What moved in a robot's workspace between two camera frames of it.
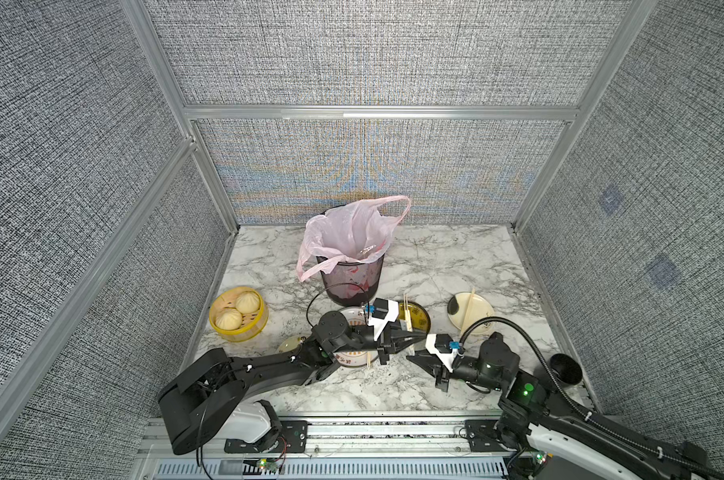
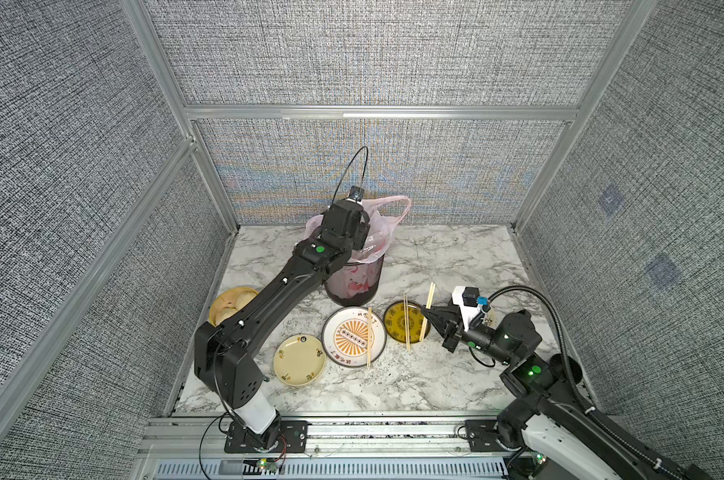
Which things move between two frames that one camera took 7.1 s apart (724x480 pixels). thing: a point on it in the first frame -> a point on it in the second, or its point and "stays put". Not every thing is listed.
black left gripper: [387, 345] -> [361, 234]
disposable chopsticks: [406, 324] stays put
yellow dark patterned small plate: [420, 319] stays put
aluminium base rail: [430, 449] stays put
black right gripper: [433, 367] -> [453, 337]
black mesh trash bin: [353, 284] stays put
